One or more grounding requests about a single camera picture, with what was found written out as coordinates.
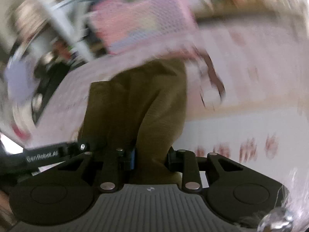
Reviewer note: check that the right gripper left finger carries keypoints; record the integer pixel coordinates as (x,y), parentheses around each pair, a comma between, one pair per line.
(118,169)

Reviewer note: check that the dark olive green skirt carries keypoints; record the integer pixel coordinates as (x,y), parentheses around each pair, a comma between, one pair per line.
(141,109)

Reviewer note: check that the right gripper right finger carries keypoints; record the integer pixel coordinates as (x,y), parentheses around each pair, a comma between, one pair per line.
(185,162)

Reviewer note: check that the pink keyboard learning tablet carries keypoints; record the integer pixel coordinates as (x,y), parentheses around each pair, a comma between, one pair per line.
(126,24)

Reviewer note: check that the lavender folded cloth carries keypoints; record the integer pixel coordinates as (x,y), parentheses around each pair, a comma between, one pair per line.
(21,81)

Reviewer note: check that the white shelf post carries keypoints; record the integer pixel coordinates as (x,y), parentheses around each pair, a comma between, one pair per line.
(59,20)

